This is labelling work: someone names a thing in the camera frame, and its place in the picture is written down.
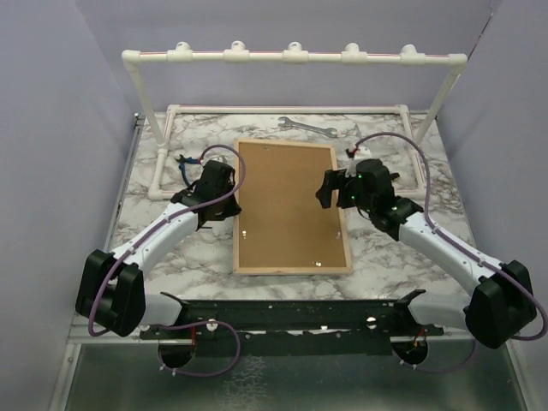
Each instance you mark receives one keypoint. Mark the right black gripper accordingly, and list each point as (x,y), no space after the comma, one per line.
(333,180)

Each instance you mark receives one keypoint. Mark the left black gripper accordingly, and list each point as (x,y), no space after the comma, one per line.
(233,209)

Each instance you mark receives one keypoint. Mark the white picture frame with photo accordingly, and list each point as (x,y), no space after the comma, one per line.
(282,228)

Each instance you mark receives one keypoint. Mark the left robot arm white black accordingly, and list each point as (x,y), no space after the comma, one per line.
(112,293)

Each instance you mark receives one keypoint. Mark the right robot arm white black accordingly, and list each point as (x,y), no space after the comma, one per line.
(498,302)

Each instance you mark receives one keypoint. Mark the silver open-end wrench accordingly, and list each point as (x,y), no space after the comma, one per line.
(284,121)

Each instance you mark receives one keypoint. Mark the white PVC pipe rack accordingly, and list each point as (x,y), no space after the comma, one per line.
(293,54)

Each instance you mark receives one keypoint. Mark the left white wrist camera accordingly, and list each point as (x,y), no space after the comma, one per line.
(218,158)

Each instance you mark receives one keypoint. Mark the blue handled pliers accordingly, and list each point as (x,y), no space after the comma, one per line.
(190,169)

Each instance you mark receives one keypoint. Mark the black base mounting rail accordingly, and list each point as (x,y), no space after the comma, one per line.
(292,328)

